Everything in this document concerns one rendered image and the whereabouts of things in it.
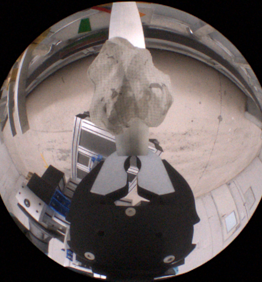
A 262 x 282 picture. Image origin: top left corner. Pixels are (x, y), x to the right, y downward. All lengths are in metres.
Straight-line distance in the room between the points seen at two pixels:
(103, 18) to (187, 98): 1.01
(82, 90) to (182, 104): 1.04
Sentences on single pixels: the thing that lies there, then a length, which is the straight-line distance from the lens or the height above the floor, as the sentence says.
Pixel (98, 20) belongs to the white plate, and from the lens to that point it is 0.31.
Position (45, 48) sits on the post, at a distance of 0.42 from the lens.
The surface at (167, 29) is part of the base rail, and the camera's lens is 0.35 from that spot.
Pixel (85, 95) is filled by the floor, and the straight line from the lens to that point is 1.06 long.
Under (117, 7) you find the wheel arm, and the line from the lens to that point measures 0.16.
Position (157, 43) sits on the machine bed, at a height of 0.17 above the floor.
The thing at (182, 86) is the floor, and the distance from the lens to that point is 1.06.
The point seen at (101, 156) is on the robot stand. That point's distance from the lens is 0.94.
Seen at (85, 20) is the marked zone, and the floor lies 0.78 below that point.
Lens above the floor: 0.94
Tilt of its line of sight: 61 degrees down
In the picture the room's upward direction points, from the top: 177 degrees counter-clockwise
